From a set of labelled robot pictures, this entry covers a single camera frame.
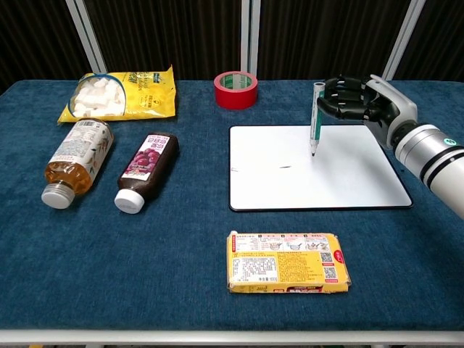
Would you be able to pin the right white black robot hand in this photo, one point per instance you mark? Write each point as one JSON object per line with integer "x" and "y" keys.
{"x": 384, "y": 105}

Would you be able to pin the green whiteboard marker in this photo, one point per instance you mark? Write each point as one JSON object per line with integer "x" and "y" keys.
{"x": 315, "y": 127}

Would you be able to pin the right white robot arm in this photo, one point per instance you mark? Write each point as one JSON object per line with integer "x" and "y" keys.
{"x": 435, "y": 159}

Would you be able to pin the white whiteboard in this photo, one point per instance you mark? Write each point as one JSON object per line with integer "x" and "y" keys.
{"x": 290, "y": 181}

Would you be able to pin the dark corrugated partition panel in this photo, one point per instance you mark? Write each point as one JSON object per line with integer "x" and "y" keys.
{"x": 32, "y": 40}
{"x": 442, "y": 40}
{"x": 170, "y": 36}
{"x": 319, "y": 36}

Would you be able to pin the red tape roll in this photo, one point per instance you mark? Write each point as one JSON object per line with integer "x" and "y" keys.
{"x": 235, "y": 90}

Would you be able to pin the yellow flat food box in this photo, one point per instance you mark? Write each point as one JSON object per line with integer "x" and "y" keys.
{"x": 286, "y": 264}

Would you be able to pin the dark grape juice bottle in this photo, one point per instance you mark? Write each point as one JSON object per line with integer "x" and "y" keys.
{"x": 146, "y": 166}

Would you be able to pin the yellow snack bag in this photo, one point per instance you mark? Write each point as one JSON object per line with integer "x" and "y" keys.
{"x": 123, "y": 96}

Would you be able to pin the blue table mat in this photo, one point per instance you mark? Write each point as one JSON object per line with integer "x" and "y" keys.
{"x": 145, "y": 261}

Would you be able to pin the amber tea bottle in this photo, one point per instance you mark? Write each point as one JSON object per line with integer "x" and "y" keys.
{"x": 78, "y": 159}

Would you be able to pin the grey aluminium partition post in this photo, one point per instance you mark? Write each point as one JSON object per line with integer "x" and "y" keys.
{"x": 402, "y": 40}
{"x": 250, "y": 36}
{"x": 87, "y": 36}

